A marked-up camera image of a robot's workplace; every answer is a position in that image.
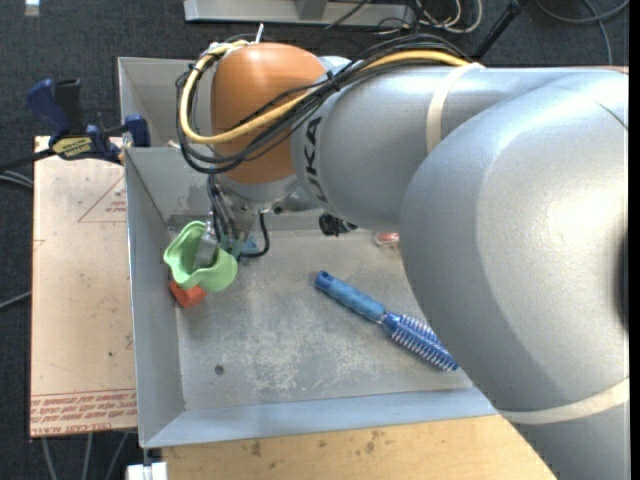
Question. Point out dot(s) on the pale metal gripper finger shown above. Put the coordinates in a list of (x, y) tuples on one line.
[(205, 254)]

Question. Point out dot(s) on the light green wavy cup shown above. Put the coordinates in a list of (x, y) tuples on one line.
[(220, 276)]

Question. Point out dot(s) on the orange-red small block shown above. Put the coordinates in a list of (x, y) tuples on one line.
[(187, 295)]

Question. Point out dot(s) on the grey metal bin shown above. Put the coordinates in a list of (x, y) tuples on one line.
[(300, 328)]

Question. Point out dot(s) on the brown cardboard board red print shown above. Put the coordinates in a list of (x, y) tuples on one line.
[(80, 288)]

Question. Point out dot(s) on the small clear red object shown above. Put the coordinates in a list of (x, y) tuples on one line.
[(387, 239)]

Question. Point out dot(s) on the black cylinder on white bracket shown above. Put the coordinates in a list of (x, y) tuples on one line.
[(334, 225)]

